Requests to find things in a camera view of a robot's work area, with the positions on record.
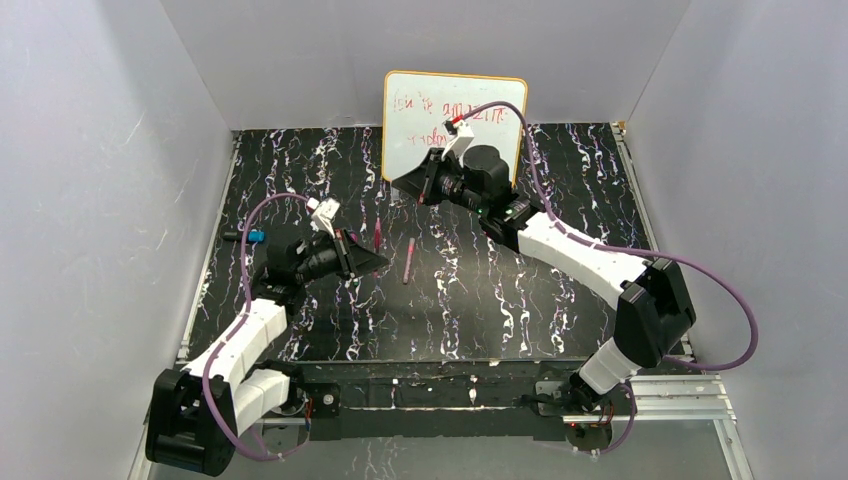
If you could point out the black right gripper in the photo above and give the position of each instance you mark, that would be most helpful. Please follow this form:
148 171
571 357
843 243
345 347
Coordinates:
432 178

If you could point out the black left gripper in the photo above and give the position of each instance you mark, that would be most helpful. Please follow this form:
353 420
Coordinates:
342 254

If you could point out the dark pink pen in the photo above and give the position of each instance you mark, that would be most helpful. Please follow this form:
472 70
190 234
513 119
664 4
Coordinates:
377 235

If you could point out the clear grey pen cap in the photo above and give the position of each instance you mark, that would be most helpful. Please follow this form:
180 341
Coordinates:
395 195

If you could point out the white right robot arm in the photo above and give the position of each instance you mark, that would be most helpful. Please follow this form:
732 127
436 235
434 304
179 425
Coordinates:
650 298

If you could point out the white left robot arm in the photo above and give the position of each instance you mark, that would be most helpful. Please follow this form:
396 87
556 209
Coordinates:
198 412

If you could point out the blue capped black marker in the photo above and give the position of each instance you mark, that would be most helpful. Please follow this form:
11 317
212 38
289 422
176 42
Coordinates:
251 237

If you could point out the yellow framed whiteboard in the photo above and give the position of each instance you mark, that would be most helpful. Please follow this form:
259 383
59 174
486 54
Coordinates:
416 105

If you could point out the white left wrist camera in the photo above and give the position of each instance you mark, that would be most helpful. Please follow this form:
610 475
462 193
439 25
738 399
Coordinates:
322 214

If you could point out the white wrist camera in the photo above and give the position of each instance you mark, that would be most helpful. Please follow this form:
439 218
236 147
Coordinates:
460 137
322 214

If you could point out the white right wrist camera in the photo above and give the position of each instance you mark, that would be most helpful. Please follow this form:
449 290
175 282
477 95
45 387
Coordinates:
460 137

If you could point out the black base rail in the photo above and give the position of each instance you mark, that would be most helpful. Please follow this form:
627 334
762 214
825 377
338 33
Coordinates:
465 399

